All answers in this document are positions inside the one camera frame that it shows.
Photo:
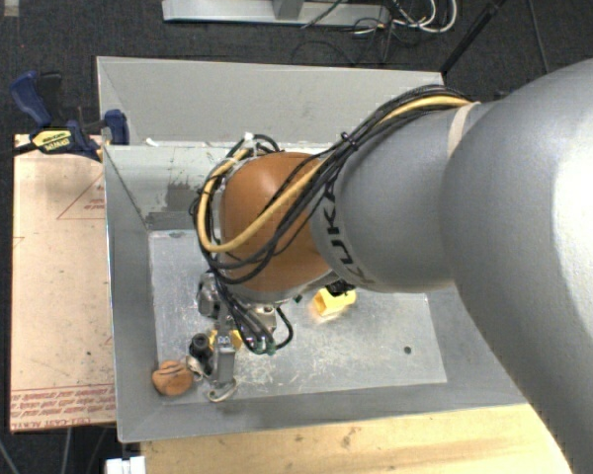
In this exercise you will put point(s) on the black cylinder on white bracket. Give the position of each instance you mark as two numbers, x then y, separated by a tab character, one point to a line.
200	346

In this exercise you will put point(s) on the brown cardboard board, red print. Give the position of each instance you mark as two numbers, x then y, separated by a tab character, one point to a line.
59	274

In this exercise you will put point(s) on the grey metal bin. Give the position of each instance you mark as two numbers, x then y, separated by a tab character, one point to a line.
356	363

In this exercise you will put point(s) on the small yellow block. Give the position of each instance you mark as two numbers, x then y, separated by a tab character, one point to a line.
237	339

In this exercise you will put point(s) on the brown toy bread roll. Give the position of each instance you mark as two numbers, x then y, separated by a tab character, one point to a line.
172	378

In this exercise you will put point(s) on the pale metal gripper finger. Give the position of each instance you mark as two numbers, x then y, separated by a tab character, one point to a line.
226	361

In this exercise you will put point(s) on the yellow and black box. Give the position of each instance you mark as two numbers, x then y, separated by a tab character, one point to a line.
332	302

